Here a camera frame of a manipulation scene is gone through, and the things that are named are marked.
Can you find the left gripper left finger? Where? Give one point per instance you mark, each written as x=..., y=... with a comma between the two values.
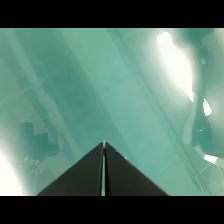
x=85, y=176

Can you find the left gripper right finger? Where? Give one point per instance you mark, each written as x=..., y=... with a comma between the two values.
x=126, y=176

